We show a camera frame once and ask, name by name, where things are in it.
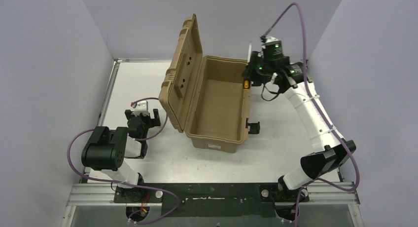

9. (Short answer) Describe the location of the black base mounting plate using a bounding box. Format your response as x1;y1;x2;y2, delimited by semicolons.
113;183;309;221

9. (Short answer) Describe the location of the purple cable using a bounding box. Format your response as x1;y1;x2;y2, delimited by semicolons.
67;97;181;225
261;2;360;227

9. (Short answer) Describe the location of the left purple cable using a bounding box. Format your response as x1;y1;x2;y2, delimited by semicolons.
67;97;181;225

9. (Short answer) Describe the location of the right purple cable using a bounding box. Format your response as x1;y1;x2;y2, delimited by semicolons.
261;2;360;227

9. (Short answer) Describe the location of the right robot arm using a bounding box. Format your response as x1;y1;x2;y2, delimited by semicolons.
243;36;356;202

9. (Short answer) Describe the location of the tan plastic tool box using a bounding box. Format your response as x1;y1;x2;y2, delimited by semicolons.
159;14;260;153

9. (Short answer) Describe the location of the aluminium front rail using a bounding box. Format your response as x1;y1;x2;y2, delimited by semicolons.
67;182;360;206

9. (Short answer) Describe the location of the yellow black handled screwdriver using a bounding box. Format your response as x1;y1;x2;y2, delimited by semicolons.
243;41;252;90

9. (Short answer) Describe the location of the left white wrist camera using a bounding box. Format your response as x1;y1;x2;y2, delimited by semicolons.
131;100;149;116

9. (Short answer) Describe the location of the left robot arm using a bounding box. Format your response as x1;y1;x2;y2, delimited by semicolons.
81;109;161;203

